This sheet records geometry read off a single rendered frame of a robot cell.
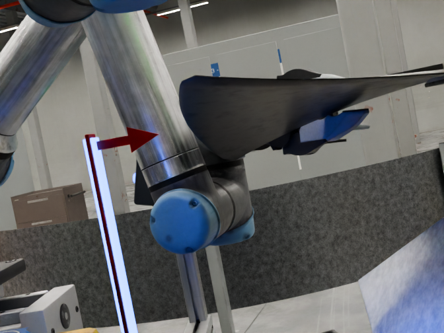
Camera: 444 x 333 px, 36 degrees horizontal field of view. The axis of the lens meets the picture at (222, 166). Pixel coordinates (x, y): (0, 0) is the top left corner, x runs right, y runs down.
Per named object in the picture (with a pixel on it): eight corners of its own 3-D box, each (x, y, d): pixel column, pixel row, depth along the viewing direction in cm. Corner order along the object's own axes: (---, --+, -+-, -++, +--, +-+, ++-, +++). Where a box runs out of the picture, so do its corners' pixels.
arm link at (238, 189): (185, 256, 88) (171, 172, 87) (211, 238, 98) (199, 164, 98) (244, 248, 85) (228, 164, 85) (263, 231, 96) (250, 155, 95)
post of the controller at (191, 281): (206, 320, 115) (184, 207, 114) (189, 324, 115) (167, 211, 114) (208, 316, 118) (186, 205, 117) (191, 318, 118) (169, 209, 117)
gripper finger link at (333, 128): (400, 107, 68) (337, 112, 76) (357, 108, 65) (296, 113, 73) (401, 137, 69) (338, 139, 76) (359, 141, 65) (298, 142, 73)
